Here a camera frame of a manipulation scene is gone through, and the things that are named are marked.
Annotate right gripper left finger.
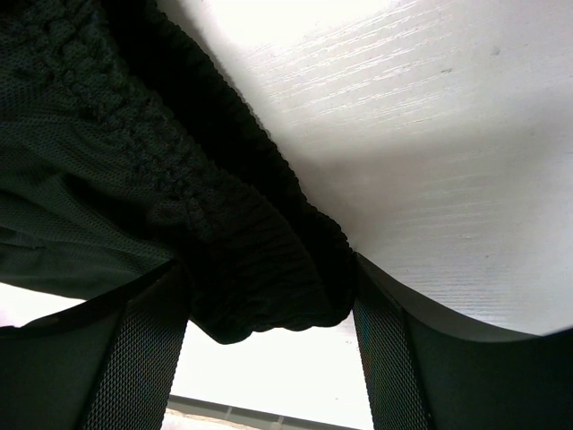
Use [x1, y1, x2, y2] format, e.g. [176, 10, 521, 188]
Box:
[1, 262, 188, 430]

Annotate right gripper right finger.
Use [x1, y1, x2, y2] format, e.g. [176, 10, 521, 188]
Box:
[353, 256, 572, 429]

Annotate black shorts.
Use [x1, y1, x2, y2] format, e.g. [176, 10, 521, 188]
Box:
[1, 1, 357, 344]

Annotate aluminium table frame rail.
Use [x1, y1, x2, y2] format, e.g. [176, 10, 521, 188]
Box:
[167, 392, 374, 429]

